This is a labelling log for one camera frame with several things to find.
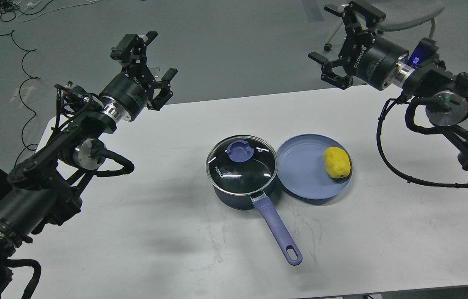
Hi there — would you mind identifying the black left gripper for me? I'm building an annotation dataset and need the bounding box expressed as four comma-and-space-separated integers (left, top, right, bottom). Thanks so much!
100, 32, 178, 122

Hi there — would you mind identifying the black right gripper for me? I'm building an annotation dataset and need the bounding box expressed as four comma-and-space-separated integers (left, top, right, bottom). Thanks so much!
308, 0, 409, 91

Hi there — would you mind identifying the yellow potato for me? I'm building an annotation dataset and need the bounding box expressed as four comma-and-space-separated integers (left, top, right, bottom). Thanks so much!
323, 147, 351, 179

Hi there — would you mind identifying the glass pot lid blue knob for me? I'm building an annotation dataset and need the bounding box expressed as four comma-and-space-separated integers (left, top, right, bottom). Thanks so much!
206, 135, 278, 196

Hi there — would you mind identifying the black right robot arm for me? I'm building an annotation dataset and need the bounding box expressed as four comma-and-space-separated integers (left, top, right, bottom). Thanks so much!
308, 0, 468, 189

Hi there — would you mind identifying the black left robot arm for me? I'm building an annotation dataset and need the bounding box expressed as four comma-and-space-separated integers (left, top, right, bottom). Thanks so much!
0, 32, 177, 299

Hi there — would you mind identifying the grey office chair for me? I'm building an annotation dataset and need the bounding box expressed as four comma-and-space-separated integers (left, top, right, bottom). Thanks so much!
324, 0, 445, 52

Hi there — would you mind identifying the blue round plate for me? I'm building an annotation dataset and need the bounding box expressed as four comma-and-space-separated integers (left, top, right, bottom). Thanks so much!
277, 134, 352, 206

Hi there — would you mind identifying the white floor cable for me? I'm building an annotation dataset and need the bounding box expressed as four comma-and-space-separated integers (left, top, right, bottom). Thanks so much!
15, 0, 102, 22

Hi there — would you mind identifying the black floor cable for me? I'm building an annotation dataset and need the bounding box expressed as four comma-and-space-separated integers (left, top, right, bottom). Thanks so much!
0, 0, 56, 167

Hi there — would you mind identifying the dark pot with purple handle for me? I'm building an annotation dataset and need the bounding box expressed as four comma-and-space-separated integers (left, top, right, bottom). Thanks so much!
206, 135, 303, 266

